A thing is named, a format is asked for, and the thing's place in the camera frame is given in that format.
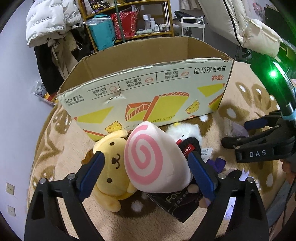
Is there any yellow dog plush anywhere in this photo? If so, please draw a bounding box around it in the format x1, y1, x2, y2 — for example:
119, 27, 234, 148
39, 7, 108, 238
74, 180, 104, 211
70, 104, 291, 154
81, 130, 137, 212

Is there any purple-clothed doll plush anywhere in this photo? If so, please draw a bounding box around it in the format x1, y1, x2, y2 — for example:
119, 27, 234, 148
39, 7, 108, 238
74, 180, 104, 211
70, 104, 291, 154
176, 136, 249, 208

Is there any white fluffy plush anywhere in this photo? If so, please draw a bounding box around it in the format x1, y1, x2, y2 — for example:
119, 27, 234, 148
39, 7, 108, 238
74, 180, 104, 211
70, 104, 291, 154
165, 122, 203, 147

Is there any pink swirl plush cushion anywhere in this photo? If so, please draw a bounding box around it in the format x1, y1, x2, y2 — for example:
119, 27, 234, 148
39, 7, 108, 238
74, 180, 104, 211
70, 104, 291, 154
124, 121, 193, 193

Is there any person's right hand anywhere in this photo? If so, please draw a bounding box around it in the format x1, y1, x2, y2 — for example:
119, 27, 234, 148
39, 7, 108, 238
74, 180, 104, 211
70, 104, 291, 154
280, 159, 295, 184

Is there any beige patterned blanket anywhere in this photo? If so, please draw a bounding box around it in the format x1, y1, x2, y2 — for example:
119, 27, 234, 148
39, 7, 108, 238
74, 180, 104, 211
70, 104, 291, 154
25, 56, 295, 240

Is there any cardboard box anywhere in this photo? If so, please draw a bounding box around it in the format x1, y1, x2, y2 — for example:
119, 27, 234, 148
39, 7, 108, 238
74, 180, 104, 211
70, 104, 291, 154
57, 37, 234, 141

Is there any white rolling cart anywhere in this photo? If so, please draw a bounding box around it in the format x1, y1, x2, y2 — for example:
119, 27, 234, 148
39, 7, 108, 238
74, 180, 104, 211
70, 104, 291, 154
180, 16, 205, 41

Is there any wooden bookshelf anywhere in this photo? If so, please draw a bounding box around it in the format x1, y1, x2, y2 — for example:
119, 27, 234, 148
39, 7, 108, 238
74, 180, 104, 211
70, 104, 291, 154
78, 1, 174, 52

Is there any beige coat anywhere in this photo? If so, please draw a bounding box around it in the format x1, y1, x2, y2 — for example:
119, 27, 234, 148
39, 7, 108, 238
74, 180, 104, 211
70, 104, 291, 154
48, 32, 82, 80

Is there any red gift bag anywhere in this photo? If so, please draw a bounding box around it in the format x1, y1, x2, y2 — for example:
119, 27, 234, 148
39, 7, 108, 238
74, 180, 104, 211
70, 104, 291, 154
111, 11, 138, 40

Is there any teal bag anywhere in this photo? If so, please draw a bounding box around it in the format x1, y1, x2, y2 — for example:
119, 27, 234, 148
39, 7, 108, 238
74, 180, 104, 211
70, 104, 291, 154
84, 14, 116, 51

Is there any white puffer jacket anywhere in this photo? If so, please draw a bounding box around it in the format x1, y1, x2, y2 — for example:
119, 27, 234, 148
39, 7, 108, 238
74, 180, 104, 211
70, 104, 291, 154
26, 0, 83, 48

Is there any green pole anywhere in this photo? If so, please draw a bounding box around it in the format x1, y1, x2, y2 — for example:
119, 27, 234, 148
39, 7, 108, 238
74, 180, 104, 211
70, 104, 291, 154
113, 0, 125, 43

